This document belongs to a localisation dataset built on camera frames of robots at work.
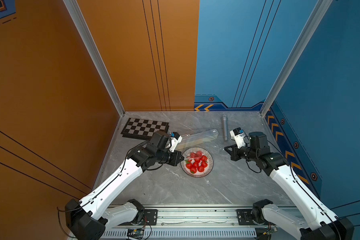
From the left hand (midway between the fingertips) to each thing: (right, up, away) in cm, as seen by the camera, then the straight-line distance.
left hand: (184, 157), depth 72 cm
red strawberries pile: (+7, -7, +19) cm, 21 cm away
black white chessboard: (-30, +13, +33) cm, 46 cm away
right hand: (+21, +4, +5) cm, 22 cm away
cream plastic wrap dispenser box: (+3, +7, +14) cm, 16 cm away
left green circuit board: (-24, -38, 0) cm, 45 cm away
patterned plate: (+13, -11, +15) cm, 23 cm away
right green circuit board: (+38, -35, -3) cm, 52 cm away
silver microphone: (+30, +17, +37) cm, 50 cm away
